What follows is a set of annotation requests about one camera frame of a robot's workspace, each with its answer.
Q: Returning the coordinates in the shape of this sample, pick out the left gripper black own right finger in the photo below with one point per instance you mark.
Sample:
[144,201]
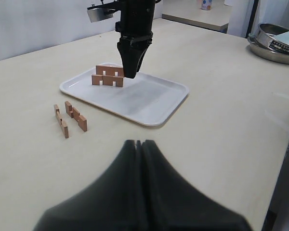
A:
[173,204]

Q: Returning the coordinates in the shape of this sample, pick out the colourful cup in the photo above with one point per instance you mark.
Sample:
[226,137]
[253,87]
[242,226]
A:
[206,5]

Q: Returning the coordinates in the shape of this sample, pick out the stainless steel basin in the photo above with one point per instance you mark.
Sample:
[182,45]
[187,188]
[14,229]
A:
[267,54]

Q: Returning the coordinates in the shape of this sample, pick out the white plastic tray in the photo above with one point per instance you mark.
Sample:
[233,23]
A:
[146,100]

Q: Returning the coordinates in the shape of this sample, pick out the notched wooden piece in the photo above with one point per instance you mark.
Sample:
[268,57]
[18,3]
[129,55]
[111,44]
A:
[109,70]
[62,123]
[75,114]
[98,80]

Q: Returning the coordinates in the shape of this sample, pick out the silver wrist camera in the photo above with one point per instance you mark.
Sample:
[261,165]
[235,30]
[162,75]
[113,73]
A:
[102,12]

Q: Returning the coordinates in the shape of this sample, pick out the round metal sieve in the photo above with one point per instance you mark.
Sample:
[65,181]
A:
[273,37]

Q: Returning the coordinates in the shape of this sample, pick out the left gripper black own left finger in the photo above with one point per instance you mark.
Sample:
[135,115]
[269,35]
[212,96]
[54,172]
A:
[114,202]

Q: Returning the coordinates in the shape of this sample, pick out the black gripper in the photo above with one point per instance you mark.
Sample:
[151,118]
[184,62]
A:
[137,21]

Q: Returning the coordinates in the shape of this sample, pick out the side counter shelf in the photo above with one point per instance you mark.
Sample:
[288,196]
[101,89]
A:
[189,12]

